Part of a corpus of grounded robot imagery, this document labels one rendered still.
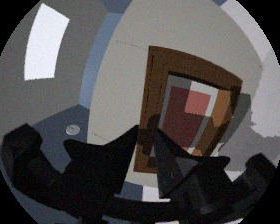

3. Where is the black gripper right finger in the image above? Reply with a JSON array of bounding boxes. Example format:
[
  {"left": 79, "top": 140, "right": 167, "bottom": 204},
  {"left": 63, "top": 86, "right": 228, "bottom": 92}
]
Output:
[{"left": 153, "top": 127, "right": 230, "bottom": 200}]

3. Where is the brown picture frame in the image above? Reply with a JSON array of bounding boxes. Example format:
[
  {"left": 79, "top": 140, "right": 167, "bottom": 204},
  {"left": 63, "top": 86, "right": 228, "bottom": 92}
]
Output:
[{"left": 132, "top": 45, "right": 244, "bottom": 173}]

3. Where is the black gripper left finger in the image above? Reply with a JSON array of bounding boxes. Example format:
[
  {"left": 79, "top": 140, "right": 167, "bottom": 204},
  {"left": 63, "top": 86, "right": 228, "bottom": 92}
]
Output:
[{"left": 63, "top": 125, "right": 140, "bottom": 194}]

